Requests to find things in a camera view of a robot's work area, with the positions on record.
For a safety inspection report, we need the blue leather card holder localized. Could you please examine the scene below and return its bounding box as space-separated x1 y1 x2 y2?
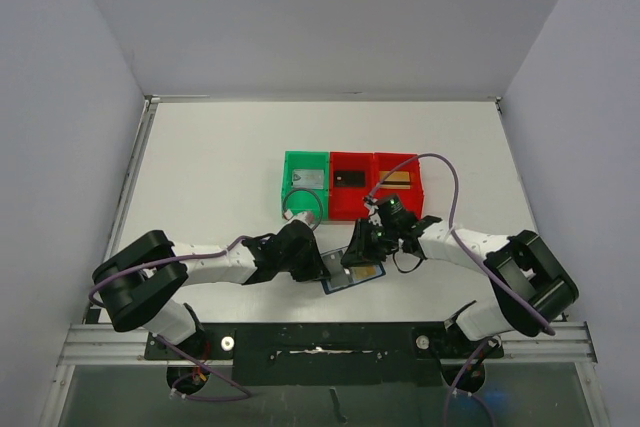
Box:
321 247 386 295

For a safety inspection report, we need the white magnetic stripe card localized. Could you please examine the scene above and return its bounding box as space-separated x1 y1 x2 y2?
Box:
291 169 325 190

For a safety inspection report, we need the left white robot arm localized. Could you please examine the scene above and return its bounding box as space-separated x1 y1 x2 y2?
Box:
88 216 330 358

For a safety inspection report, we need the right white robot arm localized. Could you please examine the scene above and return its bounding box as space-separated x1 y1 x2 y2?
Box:
341 194 579 356

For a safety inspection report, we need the gold card in holder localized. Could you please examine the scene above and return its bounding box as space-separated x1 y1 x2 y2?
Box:
351 266 379 284

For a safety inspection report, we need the gold card in bin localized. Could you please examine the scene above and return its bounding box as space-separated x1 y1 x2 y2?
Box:
380 170 412 190

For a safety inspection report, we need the black card in bin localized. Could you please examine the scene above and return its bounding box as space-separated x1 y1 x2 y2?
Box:
333 170 367 188

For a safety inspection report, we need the right red plastic bin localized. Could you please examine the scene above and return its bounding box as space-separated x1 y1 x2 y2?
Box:
373 152 424 217

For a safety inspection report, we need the red plastic bin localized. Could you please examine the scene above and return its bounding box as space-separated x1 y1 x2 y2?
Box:
373 152 424 217
329 151 374 221

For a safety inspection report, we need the green plastic bin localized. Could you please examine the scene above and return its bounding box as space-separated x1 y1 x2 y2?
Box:
281 151 330 222

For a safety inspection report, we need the middle red plastic bin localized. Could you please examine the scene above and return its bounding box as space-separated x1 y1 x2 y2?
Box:
329 151 374 221

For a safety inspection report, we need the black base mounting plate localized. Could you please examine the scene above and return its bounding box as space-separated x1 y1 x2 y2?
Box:
144 319 506 391

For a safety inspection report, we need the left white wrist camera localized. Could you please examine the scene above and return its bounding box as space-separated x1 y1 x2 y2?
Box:
283 209 320 230

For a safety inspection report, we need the aluminium front rail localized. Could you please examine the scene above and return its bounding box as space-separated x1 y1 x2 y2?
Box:
58 324 148 366

